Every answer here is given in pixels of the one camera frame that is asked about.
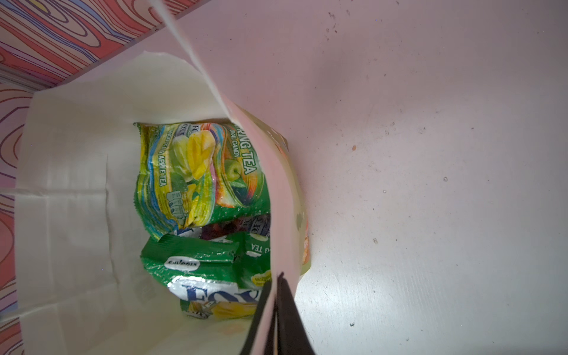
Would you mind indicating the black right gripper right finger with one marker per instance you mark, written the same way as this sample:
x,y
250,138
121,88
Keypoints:
x,y
291,335

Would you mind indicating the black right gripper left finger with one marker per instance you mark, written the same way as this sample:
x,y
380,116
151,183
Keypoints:
x,y
260,329

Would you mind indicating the green yellow Fox's candy packet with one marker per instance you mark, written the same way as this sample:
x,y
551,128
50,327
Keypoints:
x,y
204,299

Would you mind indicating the dark green snack packet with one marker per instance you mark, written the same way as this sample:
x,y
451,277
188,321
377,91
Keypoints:
x,y
240,260

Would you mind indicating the white paper gift bag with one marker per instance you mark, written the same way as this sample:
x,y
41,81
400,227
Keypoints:
x,y
81,285

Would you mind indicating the purple Fox's candy packet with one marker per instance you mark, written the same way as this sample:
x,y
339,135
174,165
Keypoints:
x,y
259,225

